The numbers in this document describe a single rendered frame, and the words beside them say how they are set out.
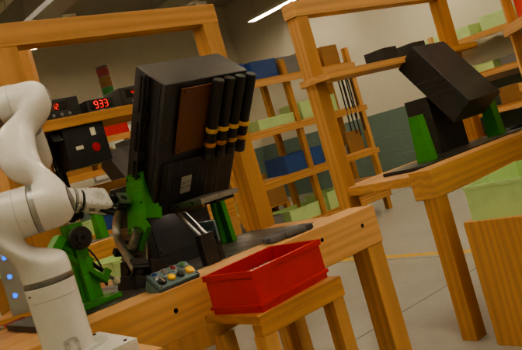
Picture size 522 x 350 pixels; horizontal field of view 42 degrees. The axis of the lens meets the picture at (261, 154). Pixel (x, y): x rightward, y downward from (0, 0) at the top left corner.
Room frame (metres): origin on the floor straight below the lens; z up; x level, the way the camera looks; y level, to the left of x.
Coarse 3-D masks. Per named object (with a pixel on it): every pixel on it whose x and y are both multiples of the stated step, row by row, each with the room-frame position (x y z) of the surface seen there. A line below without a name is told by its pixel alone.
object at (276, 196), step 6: (264, 174) 13.01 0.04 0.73; (282, 186) 12.73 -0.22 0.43; (270, 192) 12.50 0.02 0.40; (276, 192) 12.59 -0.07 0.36; (282, 192) 12.70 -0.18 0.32; (234, 198) 12.45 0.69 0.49; (270, 198) 12.47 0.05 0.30; (276, 198) 12.56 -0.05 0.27; (282, 198) 12.67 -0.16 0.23; (270, 204) 12.44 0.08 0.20; (276, 204) 12.53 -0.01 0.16; (282, 204) 12.61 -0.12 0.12; (288, 204) 12.70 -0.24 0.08; (276, 210) 12.95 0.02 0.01; (240, 222) 12.01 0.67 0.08
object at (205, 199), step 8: (216, 192) 2.38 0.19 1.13; (224, 192) 2.33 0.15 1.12; (232, 192) 2.35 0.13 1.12; (192, 200) 2.32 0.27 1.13; (200, 200) 2.27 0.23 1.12; (208, 200) 2.29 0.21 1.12; (216, 200) 2.33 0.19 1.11; (176, 208) 2.39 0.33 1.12; (184, 208) 2.35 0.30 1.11; (192, 208) 2.32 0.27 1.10
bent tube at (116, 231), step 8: (120, 192) 2.40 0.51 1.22; (120, 200) 2.36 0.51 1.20; (128, 200) 2.38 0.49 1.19; (120, 216) 2.41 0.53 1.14; (112, 224) 2.42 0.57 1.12; (120, 232) 2.42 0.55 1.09; (120, 240) 2.39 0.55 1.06; (120, 248) 2.36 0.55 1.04; (128, 256) 2.32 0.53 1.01; (128, 264) 2.30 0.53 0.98
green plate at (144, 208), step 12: (132, 180) 2.39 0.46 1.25; (144, 180) 2.36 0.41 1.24; (132, 192) 2.39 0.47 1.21; (144, 192) 2.34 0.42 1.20; (132, 204) 2.38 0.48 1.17; (144, 204) 2.33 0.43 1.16; (156, 204) 2.37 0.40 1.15; (132, 216) 2.38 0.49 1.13; (144, 216) 2.32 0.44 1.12; (156, 216) 2.37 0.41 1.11; (132, 228) 2.38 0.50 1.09
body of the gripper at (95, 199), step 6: (84, 192) 2.28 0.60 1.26; (90, 192) 2.31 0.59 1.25; (96, 192) 2.33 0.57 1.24; (102, 192) 2.35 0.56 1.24; (84, 198) 2.27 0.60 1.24; (90, 198) 2.29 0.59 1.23; (96, 198) 2.30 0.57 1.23; (102, 198) 2.32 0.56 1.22; (108, 198) 2.33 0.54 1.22; (84, 204) 2.27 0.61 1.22; (90, 204) 2.27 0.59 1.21; (96, 204) 2.28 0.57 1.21; (102, 204) 2.29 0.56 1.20; (108, 204) 2.31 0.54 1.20; (84, 210) 2.27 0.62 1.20; (90, 210) 2.30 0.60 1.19; (96, 210) 2.29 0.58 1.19
